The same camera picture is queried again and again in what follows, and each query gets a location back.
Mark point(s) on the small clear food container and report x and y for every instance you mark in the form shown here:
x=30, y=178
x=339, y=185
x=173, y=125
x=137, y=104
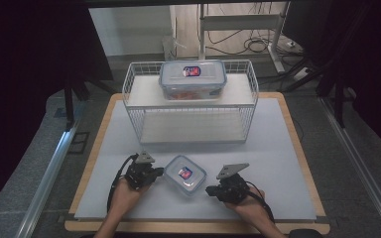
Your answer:
x=185, y=175

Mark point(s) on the aluminium rail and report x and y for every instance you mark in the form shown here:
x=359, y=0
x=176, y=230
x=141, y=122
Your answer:
x=46, y=185
x=360, y=165

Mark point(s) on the white metal desk frame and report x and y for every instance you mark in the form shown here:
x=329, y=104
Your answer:
x=241, y=22

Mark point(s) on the large clear food container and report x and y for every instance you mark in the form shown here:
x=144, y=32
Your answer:
x=191, y=79

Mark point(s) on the person's left hand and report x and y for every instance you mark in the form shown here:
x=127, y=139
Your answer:
x=125, y=200

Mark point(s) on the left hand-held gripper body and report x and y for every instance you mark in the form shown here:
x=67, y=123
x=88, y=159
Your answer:
x=140, y=175

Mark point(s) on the person's right hand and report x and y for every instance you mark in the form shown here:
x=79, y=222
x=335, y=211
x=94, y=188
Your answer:
x=254, y=210

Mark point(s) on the wooden-edged white work board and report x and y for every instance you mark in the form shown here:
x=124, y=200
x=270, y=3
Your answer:
x=278, y=148

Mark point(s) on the white power strip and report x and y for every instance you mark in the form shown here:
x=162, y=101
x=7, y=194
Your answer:
x=301, y=74

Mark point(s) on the black tripod stand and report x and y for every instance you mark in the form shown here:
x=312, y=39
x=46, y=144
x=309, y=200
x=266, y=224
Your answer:
x=68, y=99
x=339, y=99

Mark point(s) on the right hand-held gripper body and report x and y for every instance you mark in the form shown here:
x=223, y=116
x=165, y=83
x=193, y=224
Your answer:
x=233, y=190

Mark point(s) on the black curtain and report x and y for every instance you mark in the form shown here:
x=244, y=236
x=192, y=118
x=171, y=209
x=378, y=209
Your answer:
x=29, y=49
x=370, y=49

